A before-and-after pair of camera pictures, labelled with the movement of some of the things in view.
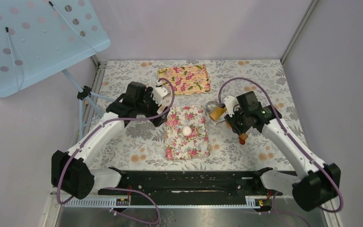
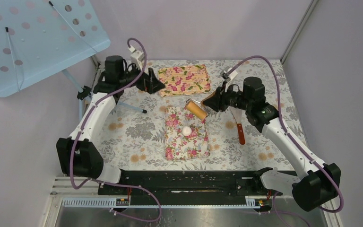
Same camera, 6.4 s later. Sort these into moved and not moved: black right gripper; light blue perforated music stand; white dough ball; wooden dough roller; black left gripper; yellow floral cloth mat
Moved: black left gripper; black right gripper; wooden dough roller
Not moved: white dough ball; light blue perforated music stand; yellow floral cloth mat
